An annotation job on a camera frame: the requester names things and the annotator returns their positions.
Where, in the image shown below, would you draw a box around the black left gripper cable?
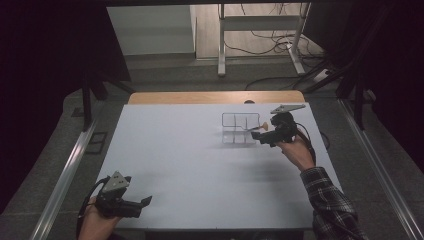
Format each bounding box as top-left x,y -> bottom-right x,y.
75,175 -> 112,236

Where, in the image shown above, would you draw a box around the wooden table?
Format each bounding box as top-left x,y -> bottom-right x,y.
127,90 -> 306,105

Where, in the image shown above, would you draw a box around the white cabinet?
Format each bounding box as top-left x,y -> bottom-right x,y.
106,4 -> 198,57

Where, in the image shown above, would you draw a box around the black floor cables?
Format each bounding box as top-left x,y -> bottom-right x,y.
218,3 -> 329,92

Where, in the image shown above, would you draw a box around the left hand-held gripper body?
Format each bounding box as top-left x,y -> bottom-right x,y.
95,170 -> 143,220

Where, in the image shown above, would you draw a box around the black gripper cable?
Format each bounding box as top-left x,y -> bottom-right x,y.
294,121 -> 317,167
75,175 -> 112,236

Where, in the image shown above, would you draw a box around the clear acrylic organizer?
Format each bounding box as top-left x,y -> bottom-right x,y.
220,112 -> 261,145

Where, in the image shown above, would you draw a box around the person's right hand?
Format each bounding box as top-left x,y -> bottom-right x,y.
275,134 -> 317,173

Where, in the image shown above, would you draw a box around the white metal desk frame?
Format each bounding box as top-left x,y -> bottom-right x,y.
217,3 -> 312,78

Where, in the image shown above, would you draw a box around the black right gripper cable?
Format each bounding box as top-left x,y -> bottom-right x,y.
294,121 -> 317,167

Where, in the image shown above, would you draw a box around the person's left hand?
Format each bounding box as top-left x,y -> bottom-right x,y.
77,195 -> 122,240

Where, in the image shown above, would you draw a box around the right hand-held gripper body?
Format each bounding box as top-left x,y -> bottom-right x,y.
259,103 -> 307,148

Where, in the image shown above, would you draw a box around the aluminium rail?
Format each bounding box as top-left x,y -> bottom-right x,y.
337,99 -> 424,240
29,118 -> 98,240

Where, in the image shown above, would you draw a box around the thin black table cable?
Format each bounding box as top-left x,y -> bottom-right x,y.
319,130 -> 331,151

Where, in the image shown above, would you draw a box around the makeup brush with dark handle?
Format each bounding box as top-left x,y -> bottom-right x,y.
245,121 -> 270,133

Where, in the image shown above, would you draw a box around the white power strip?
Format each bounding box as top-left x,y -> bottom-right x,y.
312,68 -> 332,83

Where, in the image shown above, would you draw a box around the black metal stand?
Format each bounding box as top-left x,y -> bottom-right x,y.
80,74 -> 136,132
301,59 -> 376,131

